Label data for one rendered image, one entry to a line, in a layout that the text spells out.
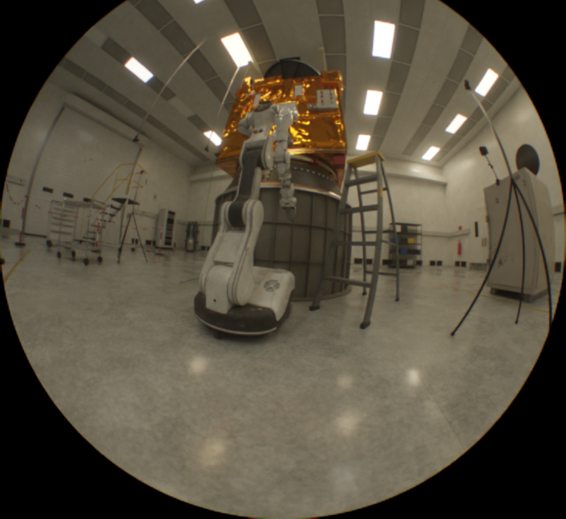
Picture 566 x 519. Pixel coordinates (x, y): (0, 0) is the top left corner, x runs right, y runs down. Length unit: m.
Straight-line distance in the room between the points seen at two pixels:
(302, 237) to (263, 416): 1.56
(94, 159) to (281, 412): 8.65
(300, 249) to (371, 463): 1.70
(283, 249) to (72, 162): 8.13
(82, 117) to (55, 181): 2.66
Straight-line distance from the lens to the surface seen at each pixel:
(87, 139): 8.73
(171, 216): 9.30
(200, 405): 0.64
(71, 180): 8.23
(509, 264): 2.86
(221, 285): 0.83
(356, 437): 0.61
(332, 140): 2.35
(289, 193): 1.04
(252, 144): 1.25
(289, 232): 1.74
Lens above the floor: 0.51
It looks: 5 degrees up
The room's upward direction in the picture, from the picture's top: 4 degrees clockwise
